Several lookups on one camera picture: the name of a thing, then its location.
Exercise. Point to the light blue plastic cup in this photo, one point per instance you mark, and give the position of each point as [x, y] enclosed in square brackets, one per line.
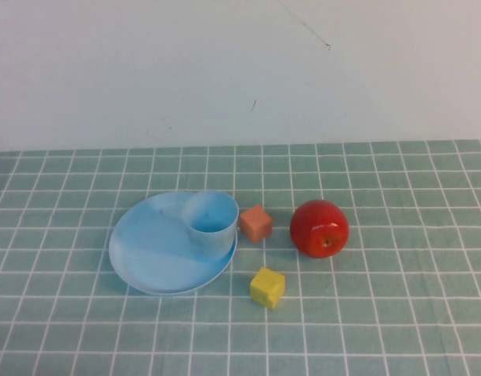
[213, 243]

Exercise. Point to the red apple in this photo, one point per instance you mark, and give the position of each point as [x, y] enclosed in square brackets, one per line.
[315, 223]

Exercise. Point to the yellow cube block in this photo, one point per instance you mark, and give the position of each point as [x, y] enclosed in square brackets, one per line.
[266, 288]

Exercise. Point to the green checkered tablecloth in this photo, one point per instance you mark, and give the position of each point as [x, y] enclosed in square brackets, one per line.
[68, 333]

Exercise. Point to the light blue plastic plate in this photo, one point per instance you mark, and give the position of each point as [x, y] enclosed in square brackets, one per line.
[154, 254]

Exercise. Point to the orange cube block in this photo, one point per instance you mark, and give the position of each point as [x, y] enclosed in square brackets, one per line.
[256, 225]

